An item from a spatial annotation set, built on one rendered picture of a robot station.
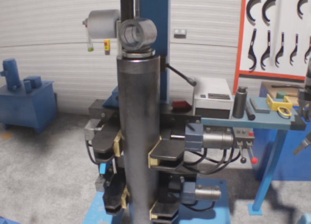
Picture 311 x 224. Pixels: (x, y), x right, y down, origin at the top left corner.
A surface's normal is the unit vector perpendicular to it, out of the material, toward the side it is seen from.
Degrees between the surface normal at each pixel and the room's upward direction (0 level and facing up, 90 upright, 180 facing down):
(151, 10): 90
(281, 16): 90
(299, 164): 90
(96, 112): 90
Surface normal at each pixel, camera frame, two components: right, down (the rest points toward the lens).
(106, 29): -0.15, 0.70
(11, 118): -0.15, 0.43
